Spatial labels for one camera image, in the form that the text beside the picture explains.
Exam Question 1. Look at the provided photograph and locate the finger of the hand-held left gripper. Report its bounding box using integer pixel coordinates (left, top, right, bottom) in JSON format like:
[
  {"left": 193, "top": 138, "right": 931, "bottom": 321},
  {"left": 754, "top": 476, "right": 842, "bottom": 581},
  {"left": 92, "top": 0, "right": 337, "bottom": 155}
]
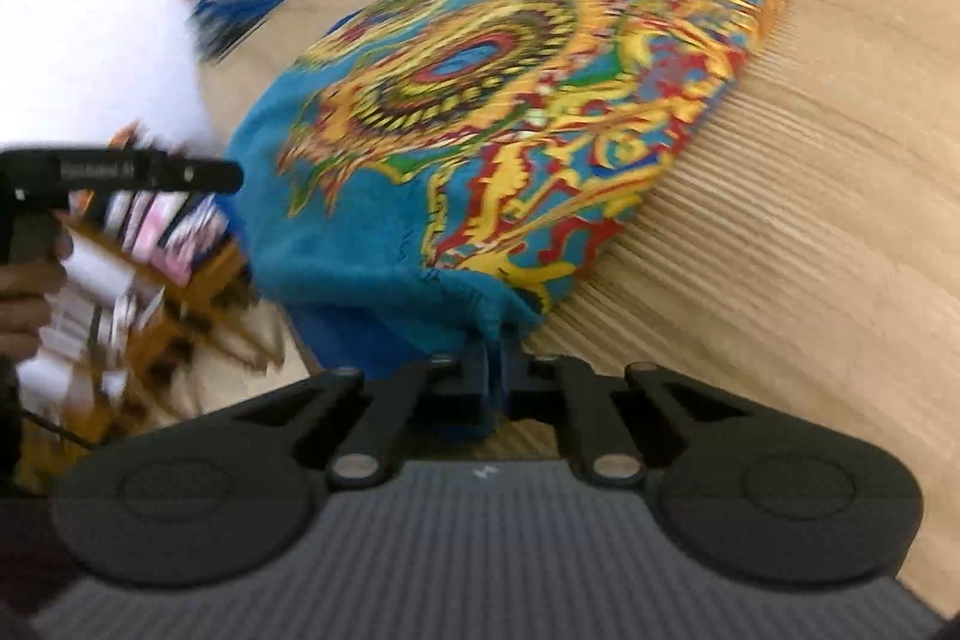
[{"left": 166, "top": 155, "right": 246, "bottom": 195}]

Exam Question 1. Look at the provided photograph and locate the person's left hand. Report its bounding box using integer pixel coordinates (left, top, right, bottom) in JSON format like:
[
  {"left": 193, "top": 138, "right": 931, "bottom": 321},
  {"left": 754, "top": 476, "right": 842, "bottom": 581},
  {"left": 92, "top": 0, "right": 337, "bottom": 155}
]
[{"left": 0, "top": 231, "right": 76, "bottom": 362}]

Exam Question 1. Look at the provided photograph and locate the black cable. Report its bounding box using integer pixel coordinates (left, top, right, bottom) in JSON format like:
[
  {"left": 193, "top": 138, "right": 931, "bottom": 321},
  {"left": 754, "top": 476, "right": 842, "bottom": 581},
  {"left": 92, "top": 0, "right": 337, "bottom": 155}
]
[{"left": 19, "top": 407, "right": 102, "bottom": 450}]

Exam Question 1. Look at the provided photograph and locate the stack of folded clothes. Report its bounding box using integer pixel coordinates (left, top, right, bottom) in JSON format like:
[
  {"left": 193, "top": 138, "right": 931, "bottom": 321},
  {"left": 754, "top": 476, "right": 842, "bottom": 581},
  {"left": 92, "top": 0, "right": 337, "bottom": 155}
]
[{"left": 45, "top": 137, "right": 233, "bottom": 386}]

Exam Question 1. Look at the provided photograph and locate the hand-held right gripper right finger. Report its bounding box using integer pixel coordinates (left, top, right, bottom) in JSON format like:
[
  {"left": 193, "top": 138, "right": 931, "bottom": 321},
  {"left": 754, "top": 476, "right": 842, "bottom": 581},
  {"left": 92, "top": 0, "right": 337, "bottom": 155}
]
[{"left": 499, "top": 338, "right": 752, "bottom": 491}]

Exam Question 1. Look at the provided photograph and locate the plain blue cloth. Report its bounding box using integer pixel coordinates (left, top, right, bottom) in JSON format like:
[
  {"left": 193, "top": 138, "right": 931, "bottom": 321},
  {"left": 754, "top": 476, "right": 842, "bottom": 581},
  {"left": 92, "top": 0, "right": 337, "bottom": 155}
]
[{"left": 189, "top": 0, "right": 301, "bottom": 65}]

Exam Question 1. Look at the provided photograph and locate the colourful patterned cloth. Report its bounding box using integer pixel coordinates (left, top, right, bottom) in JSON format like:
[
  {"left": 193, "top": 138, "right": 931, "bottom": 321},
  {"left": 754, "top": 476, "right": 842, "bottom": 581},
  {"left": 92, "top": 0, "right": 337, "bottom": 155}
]
[{"left": 223, "top": 0, "right": 830, "bottom": 442}]

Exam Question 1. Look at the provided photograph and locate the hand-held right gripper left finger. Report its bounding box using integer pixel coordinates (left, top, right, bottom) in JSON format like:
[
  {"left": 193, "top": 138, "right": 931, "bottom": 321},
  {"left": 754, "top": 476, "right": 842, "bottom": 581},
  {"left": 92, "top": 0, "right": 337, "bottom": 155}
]
[{"left": 225, "top": 340, "right": 494, "bottom": 489}]

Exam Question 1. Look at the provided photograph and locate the wooden chair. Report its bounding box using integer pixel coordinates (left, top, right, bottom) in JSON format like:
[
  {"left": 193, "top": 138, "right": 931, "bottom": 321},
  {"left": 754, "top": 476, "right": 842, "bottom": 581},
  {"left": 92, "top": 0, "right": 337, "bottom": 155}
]
[{"left": 15, "top": 122, "right": 301, "bottom": 461}]

